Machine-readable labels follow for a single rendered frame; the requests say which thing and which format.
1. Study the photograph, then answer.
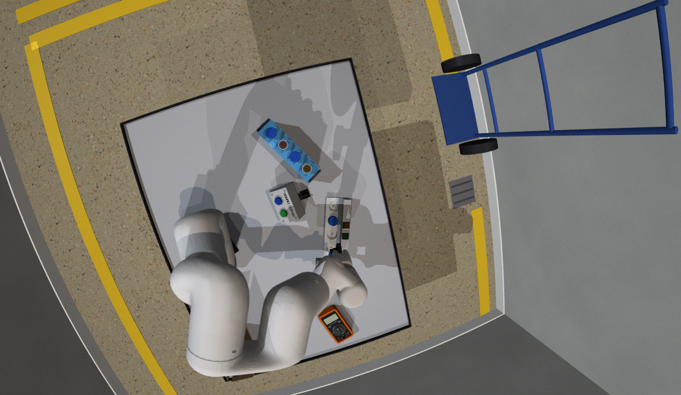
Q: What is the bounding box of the orange digital multimeter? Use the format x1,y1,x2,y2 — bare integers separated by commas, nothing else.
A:
318,305,353,343

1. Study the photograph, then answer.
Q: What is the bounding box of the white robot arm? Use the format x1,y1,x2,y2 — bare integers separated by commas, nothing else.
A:
170,208,368,377

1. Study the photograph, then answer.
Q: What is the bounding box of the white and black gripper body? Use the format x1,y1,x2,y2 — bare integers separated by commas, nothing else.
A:
332,250,352,266

